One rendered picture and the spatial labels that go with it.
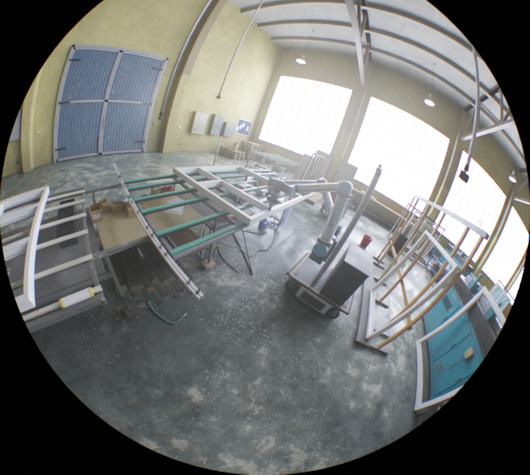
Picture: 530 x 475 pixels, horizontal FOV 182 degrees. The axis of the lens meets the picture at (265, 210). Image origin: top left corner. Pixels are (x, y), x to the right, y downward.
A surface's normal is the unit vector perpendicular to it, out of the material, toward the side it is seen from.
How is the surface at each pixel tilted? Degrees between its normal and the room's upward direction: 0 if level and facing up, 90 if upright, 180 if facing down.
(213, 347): 0
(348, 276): 90
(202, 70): 90
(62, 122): 90
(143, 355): 0
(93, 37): 90
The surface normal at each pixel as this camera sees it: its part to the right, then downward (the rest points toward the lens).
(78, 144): 0.80, 0.47
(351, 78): -0.53, 0.21
